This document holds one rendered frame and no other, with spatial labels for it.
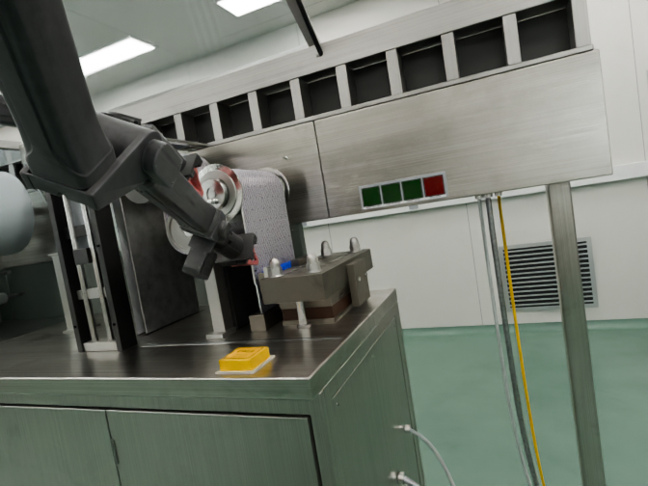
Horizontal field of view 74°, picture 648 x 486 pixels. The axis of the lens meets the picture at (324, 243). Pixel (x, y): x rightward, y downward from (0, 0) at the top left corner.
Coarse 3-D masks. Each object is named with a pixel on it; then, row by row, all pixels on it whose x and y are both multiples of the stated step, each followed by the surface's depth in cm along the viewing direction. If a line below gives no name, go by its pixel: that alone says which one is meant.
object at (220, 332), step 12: (216, 264) 106; (216, 276) 105; (216, 288) 105; (216, 300) 106; (228, 300) 109; (216, 312) 106; (228, 312) 108; (216, 324) 107; (228, 324) 107; (216, 336) 104; (228, 336) 106
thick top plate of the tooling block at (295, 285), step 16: (320, 256) 130; (336, 256) 123; (352, 256) 117; (368, 256) 130; (288, 272) 106; (304, 272) 102; (320, 272) 97; (336, 272) 103; (272, 288) 100; (288, 288) 99; (304, 288) 97; (320, 288) 96; (336, 288) 102
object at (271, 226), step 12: (252, 216) 109; (264, 216) 115; (276, 216) 120; (252, 228) 108; (264, 228) 114; (276, 228) 120; (288, 228) 127; (264, 240) 113; (276, 240) 119; (288, 240) 126; (264, 252) 112; (276, 252) 118; (288, 252) 125; (264, 264) 112
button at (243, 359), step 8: (232, 352) 83; (240, 352) 82; (248, 352) 82; (256, 352) 81; (264, 352) 82; (224, 360) 80; (232, 360) 79; (240, 360) 78; (248, 360) 78; (256, 360) 79; (264, 360) 82; (224, 368) 80; (232, 368) 79; (240, 368) 78; (248, 368) 78
